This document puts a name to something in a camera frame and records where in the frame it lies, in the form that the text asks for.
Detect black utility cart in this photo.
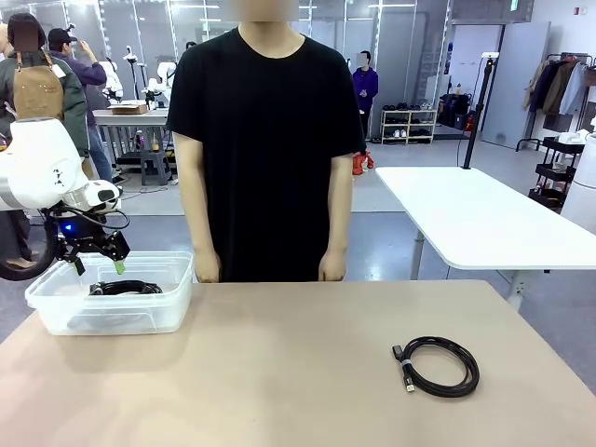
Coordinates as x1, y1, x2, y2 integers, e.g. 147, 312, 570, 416
528, 135, 586, 213

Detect person purple hoodie black trousers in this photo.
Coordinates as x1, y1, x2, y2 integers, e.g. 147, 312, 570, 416
351, 49, 380, 142

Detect clear plastic storage bin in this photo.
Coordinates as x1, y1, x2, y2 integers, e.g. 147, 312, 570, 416
24, 251, 195, 337

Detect black luggage pile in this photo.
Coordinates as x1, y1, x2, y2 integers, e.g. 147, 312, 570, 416
437, 91, 477, 131

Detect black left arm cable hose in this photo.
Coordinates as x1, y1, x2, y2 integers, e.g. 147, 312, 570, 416
0, 211, 62, 282

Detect flat cardboard box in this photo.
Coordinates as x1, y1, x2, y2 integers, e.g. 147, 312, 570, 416
107, 102, 149, 116

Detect person's left hand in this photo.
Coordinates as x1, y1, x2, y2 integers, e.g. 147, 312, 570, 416
317, 251, 348, 283

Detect person in brown apron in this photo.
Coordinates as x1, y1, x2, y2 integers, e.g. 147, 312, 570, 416
0, 12, 92, 272

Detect coat rack with clothes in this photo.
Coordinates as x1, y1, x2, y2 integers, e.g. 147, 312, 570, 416
514, 51, 596, 153

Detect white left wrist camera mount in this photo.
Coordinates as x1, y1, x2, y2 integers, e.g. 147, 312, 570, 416
82, 180, 123, 211

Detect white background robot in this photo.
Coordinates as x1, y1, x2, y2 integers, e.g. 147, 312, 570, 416
98, 58, 126, 102
141, 58, 179, 111

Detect black stand with white head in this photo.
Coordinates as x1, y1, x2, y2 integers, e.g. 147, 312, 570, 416
122, 45, 146, 102

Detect thin black wrist camera cable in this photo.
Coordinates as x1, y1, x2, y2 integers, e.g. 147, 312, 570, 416
68, 208, 132, 232

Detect white folding table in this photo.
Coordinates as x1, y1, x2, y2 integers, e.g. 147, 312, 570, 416
374, 166, 596, 311

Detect person's right hand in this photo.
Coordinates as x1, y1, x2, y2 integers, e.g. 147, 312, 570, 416
192, 251, 223, 285

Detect small red white object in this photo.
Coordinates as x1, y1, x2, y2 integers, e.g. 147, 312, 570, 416
351, 149, 375, 176

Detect white shoe rack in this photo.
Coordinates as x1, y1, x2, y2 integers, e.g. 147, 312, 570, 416
380, 107, 440, 146

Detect black camera pole stand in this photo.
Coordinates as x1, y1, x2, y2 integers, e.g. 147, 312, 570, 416
462, 51, 500, 170

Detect person's right forearm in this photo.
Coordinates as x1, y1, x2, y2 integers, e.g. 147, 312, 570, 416
184, 181, 219, 255

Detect thin black USB cable coil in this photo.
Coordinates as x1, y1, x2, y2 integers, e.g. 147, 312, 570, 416
390, 335, 481, 400

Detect grey step stool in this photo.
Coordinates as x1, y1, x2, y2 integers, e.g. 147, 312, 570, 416
138, 148, 171, 187

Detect white cylindrical machine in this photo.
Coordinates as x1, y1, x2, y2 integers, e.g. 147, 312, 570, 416
560, 132, 596, 234

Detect person's left forearm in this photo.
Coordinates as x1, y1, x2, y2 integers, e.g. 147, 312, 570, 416
322, 181, 354, 255

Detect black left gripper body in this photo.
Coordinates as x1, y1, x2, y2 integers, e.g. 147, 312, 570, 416
47, 208, 116, 253

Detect grey workbench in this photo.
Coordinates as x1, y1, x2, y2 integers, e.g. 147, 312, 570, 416
92, 109, 181, 182

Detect person purple hoodie blue jeans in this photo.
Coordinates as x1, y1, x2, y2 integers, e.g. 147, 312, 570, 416
46, 26, 123, 185

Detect black power cord coil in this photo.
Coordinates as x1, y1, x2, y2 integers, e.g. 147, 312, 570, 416
95, 278, 166, 297

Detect person in black T-shirt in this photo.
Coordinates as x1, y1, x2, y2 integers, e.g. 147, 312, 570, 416
165, 0, 367, 284

